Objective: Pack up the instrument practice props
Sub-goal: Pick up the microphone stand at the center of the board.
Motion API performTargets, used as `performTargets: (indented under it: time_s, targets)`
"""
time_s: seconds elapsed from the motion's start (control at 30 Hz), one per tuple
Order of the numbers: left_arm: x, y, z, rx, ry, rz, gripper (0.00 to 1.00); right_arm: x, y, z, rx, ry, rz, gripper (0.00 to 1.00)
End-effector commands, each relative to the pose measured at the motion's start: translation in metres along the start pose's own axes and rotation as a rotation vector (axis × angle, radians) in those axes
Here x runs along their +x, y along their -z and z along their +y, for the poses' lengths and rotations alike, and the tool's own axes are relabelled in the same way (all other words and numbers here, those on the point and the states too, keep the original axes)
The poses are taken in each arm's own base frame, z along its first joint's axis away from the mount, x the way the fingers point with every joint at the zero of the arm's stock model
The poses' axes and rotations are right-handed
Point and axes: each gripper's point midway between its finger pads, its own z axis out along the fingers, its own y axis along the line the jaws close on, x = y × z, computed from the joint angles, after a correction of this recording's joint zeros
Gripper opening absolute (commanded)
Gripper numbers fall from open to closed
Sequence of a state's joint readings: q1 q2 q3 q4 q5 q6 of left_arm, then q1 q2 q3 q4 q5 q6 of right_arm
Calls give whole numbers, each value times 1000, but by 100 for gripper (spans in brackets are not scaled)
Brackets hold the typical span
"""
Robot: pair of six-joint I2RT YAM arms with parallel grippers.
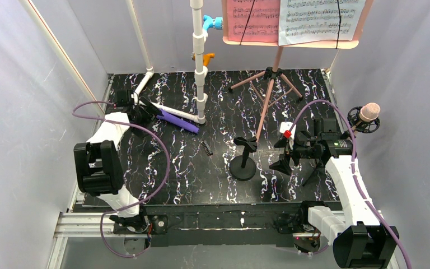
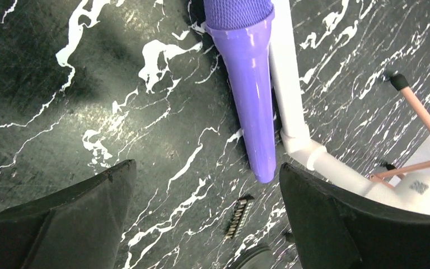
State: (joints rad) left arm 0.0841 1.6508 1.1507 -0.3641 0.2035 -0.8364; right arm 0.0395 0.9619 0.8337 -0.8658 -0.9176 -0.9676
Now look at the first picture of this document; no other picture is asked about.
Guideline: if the purple microphone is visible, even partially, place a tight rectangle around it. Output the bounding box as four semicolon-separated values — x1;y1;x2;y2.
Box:
156;109;199;134

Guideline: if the black round-base mic stand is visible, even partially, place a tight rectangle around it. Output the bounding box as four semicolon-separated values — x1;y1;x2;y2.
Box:
229;137;258;181

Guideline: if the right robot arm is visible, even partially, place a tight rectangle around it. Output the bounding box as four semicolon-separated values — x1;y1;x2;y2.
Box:
270;118;399;268

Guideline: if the black tripod mic stand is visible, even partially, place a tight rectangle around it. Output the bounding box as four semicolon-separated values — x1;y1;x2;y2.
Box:
313;106;380;167

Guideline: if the pink music stand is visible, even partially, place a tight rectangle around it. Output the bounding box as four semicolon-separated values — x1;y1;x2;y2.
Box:
222;1;373;141

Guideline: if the pink microphone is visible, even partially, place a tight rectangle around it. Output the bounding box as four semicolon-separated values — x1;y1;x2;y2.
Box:
356;103;381;129

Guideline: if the orange clip on pipe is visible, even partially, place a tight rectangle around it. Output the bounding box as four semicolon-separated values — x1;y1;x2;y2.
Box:
202;53;215;67

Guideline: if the blue clip on pipe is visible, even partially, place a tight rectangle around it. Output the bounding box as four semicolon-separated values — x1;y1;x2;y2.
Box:
202;15;223;31

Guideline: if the pink sheet music page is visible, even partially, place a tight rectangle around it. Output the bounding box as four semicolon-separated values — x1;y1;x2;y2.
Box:
223;0;281;43

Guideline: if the white sheet music page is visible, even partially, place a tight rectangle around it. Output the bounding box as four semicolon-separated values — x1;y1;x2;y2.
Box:
278;0;366;46

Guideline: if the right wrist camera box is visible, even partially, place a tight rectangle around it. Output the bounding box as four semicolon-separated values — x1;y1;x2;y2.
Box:
278;122;296;149

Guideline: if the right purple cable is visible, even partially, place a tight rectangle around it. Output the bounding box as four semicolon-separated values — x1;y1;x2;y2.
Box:
289;99;412;269

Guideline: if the white PVC pipe frame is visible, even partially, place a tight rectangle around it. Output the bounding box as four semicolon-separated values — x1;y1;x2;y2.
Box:
19;0;209;125

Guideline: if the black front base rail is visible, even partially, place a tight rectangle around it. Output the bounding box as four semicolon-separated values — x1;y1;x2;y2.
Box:
144;202;319;247

